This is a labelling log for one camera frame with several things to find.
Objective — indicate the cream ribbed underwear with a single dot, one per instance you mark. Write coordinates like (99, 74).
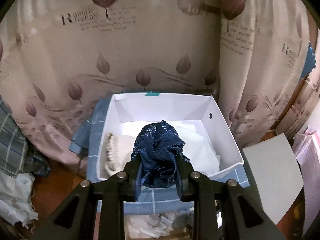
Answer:
(118, 152)

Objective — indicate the white crumpled plastic sheet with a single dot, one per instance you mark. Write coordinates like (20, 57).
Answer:
(16, 205)

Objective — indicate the white XINCCI shoe box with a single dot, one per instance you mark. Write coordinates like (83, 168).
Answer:
(189, 114)

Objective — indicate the blue checked cloth cover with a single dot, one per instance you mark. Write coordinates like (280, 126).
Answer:
(86, 142)

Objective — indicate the leaf pattern curtain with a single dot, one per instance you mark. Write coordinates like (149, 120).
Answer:
(60, 57)

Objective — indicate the pink checked fabric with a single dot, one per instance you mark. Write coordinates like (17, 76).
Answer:
(306, 151)

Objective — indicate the white shoe box lid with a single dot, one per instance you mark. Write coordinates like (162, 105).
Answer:
(276, 174)

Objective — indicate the wooden drawer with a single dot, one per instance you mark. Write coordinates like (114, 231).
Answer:
(172, 225)

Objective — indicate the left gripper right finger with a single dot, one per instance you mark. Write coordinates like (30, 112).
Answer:
(182, 174)

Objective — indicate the grey plaid fabric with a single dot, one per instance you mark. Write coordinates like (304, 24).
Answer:
(18, 155)

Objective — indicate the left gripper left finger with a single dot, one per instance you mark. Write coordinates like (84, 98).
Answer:
(132, 186)

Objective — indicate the dark blue lace underwear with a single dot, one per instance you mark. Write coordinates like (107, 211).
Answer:
(157, 147)

